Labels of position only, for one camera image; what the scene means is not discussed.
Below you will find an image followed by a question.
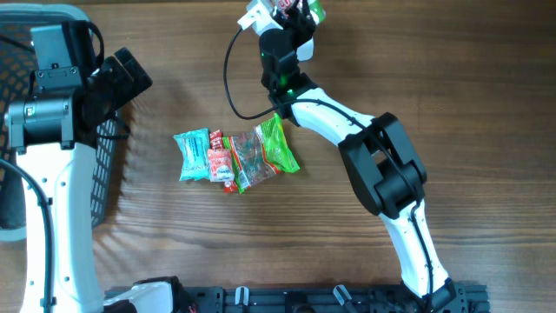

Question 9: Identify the cup noodles cup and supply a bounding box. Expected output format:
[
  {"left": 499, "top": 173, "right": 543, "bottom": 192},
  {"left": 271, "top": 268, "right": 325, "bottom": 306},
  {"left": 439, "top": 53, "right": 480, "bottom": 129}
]
[{"left": 274, "top": 0, "right": 327, "bottom": 24}]

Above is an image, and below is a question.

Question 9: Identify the small red white packet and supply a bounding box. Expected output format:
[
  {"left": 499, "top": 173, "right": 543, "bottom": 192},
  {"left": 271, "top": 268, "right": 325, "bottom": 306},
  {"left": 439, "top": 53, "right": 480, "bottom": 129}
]
[{"left": 208, "top": 149, "right": 235, "bottom": 182}]

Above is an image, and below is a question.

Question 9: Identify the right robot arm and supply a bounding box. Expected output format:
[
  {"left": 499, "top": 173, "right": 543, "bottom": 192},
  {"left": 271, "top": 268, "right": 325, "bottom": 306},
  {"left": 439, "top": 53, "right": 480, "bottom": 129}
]
[{"left": 255, "top": 3, "right": 457, "bottom": 312}]

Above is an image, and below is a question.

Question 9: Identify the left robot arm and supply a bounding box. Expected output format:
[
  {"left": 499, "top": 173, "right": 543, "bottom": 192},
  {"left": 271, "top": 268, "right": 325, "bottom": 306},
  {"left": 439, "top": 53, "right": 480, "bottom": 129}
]
[{"left": 5, "top": 20, "right": 175, "bottom": 312}]

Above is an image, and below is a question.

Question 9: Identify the white barcode scanner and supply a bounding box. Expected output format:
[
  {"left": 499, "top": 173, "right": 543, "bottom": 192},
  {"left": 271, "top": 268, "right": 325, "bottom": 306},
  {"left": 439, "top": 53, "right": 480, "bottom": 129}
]
[{"left": 296, "top": 38, "right": 314, "bottom": 62}]

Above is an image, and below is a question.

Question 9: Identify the teal tissue pack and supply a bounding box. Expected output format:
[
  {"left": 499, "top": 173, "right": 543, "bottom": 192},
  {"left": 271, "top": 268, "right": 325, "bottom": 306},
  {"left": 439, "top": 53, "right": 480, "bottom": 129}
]
[{"left": 173, "top": 128, "right": 209, "bottom": 181}]

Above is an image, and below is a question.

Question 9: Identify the clear green snack bag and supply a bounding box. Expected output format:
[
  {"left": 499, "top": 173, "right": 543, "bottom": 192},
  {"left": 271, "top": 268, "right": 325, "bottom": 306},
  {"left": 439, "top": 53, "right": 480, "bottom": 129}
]
[{"left": 222, "top": 130, "right": 281, "bottom": 194}]

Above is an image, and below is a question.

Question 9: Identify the red chocolate bar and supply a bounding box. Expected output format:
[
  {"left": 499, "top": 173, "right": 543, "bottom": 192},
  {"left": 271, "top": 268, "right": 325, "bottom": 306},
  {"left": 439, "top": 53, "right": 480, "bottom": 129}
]
[{"left": 209, "top": 130, "right": 238, "bottom": 193}]

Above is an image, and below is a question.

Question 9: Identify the grey plastic mesh basket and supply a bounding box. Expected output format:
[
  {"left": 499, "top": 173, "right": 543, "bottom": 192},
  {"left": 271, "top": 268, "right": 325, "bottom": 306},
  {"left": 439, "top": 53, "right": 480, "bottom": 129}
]
[{"left": 1, "top": 3, "right": 116, "bottom": 242}]

